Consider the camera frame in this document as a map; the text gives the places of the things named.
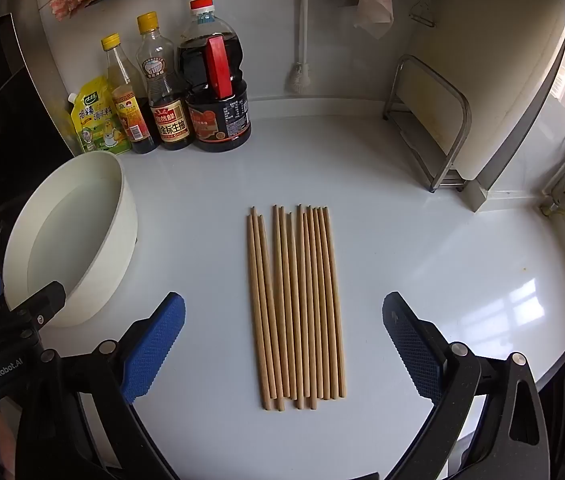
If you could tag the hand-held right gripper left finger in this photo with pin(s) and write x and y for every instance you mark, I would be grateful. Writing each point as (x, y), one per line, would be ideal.
(155, 350)

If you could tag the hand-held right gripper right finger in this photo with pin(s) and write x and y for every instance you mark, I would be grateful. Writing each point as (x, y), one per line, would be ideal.
(412, 350)

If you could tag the white round basin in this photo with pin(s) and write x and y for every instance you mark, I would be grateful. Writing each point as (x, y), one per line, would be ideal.
(82, 240)

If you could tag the row of wooden chopsticks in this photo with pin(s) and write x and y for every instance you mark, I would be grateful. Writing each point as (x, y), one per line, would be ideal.
(292, 310)

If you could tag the yellow seasoning pouch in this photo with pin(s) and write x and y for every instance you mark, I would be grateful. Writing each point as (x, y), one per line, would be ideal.
(100, 120)

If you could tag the orange label vinegar bottle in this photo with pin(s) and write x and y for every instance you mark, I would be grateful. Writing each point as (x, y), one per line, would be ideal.
(132, 120)

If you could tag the yellow cap soy sauce bottle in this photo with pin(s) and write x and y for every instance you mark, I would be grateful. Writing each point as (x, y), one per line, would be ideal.
(167, 115)

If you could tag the metal cutting board rack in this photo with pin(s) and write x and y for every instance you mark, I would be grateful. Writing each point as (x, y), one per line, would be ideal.
(455, 95)

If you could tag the cream cutting board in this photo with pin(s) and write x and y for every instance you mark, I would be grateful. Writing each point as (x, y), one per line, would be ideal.
(502, 75)

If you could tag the white dish brush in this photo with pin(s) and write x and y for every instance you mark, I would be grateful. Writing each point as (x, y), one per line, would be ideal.
(300, 72)

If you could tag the beige hanging cloth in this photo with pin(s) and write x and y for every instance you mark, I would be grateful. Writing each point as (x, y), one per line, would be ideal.
(372, 0)

